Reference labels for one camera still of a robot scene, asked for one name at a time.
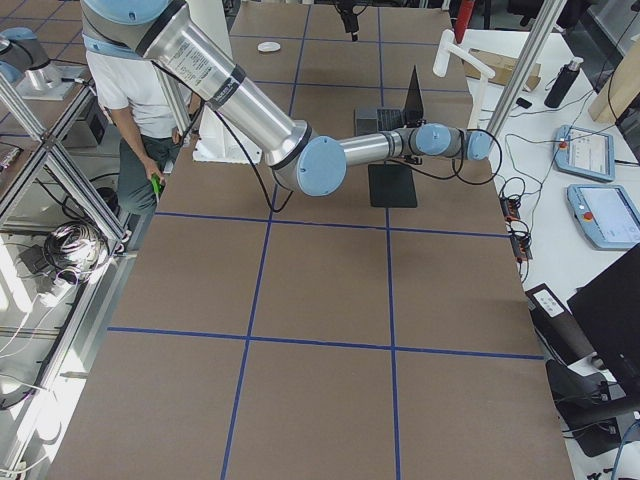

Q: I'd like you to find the blue teach pendant far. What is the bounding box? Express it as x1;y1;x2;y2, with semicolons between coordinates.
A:
552;125;615;182

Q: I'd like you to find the overhead black camera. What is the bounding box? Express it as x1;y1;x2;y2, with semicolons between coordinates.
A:
334;0;368;42

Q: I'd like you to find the white computer mouse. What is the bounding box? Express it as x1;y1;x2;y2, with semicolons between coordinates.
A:
257;41;281;53

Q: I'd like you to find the black power strip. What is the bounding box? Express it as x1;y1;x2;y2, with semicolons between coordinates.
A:
500;196;533;263

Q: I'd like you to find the blue teach pendant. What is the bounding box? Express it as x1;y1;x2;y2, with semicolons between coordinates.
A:
566;184;639;251
552;125;615;182

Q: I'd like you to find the person in white shirt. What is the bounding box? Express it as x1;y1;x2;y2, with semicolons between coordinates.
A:
85;47;204;216

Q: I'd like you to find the grey laptop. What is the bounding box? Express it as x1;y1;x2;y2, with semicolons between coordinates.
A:
354;66;424;136

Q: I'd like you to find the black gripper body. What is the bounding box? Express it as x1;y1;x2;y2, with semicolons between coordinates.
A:
404;155;423;164

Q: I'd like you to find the black monitor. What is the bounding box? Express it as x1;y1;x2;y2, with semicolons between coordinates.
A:
568;246;639;394

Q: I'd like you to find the black mouse pad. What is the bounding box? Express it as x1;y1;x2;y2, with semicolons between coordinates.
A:
368;164;418;208

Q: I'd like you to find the aluminium frame post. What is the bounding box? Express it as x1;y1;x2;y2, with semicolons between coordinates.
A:
486;0;566;137

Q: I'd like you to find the cardboard box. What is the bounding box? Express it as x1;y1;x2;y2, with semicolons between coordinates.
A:
469;49;541;92

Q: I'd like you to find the red cylinder bottle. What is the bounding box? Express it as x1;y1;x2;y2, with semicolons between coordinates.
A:
454;0;475;44

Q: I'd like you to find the blue teach pendant near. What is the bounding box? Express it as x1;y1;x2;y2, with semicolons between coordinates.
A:
566;184;639;251

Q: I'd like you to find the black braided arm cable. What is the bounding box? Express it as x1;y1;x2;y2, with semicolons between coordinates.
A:
414;128;503;185

